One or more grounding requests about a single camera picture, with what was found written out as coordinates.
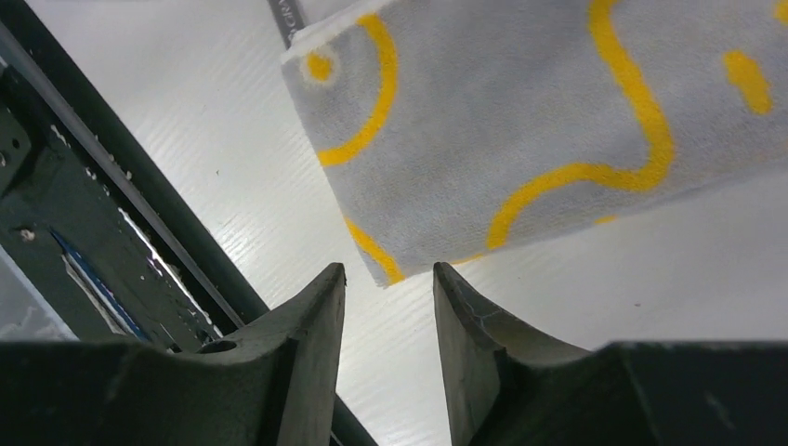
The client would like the yellow grey patterned towel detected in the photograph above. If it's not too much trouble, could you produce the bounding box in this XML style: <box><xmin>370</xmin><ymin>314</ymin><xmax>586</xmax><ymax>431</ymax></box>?
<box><xmin>282</xmin><ymin>1</ymin><xmax>787</xmax><ymax>287</ymax></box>

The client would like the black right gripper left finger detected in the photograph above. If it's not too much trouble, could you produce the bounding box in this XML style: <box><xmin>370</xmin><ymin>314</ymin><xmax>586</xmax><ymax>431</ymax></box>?
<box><xmin>1</xmin><ymin>263</ymin><xmax>346</xmax><ymax>445</ymax></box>

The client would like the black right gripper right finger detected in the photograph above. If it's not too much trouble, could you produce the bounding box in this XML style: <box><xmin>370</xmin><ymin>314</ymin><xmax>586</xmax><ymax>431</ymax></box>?
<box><xmin>433</xmin><ymin>263</ymin><xmax>787</xmax><ymax>445</ymax></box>

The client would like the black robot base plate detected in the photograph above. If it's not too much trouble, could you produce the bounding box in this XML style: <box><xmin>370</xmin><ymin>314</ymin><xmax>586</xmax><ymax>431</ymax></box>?
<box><xmin>0</xmin><ymin>0</ymin><xmax>376</xmax><ymax>446</ymax></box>

